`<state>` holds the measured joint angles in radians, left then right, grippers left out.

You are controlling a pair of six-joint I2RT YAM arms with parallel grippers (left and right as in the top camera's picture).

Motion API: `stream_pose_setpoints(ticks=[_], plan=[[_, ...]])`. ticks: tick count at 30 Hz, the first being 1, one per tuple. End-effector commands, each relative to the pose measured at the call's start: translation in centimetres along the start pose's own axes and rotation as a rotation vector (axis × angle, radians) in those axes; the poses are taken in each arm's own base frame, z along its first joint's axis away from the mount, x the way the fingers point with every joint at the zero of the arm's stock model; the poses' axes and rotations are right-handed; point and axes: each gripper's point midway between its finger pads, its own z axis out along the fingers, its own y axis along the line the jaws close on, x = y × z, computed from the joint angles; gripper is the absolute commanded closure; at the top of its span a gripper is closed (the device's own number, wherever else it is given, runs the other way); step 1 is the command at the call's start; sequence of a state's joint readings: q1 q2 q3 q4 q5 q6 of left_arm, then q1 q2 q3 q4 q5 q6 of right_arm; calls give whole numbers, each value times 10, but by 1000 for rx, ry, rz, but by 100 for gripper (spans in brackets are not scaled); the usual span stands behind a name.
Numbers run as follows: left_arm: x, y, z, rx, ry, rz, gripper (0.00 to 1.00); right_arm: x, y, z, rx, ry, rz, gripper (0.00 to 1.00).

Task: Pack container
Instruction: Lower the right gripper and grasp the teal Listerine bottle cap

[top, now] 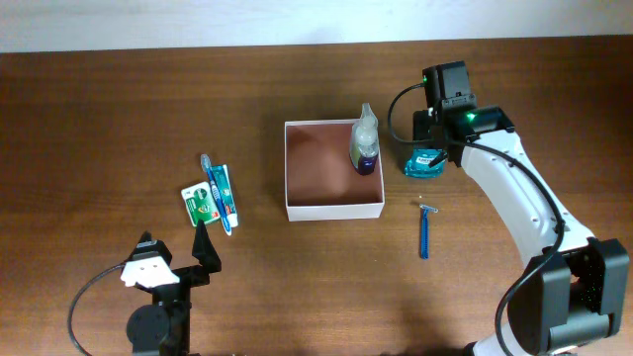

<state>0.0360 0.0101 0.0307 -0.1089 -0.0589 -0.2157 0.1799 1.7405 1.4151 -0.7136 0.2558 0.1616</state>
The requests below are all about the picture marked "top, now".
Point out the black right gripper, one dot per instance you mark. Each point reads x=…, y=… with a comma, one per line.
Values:
x=422, y=119

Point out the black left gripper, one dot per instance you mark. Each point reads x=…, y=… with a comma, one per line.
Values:
x=204, y=253

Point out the teal mouthwash bottle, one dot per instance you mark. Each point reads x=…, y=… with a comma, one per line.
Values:
x=418, y=166

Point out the clear soap pump bottle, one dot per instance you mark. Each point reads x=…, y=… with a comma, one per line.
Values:
x=364, y=142

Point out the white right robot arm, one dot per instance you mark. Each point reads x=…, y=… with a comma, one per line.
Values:
x=572, y=290

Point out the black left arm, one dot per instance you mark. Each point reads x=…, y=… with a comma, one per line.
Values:
x=163, y=326

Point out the green Dettol soap bar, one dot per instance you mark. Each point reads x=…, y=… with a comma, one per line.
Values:
x=200, y=204

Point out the teal toothpaste tube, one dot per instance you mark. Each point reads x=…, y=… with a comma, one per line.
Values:
x=223, y=182

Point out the blue toothbrush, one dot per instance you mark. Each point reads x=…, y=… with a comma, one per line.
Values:
x=206, y=164

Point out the blue disposable razor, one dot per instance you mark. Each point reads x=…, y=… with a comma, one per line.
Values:
x=425, y=211

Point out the white square cardboard box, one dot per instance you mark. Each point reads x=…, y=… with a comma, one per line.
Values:
x=320, y=181

